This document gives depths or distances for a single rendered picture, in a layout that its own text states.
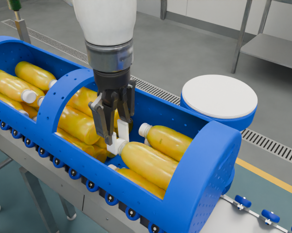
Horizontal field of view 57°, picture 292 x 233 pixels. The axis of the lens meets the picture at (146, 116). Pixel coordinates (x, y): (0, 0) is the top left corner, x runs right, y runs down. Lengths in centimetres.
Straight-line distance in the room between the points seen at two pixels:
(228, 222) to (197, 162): 32
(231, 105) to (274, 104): 198
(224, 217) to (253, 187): 132
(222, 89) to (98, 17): 71
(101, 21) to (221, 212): 60
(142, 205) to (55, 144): 28
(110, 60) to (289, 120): 244
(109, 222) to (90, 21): 59
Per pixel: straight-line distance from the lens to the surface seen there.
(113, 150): 67
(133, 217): 76
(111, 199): 79
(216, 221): 81
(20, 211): 206
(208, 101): 100
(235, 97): 105
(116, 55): 50
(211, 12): 426
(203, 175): 53
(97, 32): 48
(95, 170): 65
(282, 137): 260
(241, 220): 83
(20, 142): 107
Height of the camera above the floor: 162
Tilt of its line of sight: 40 degrees down
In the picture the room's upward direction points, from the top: straight up
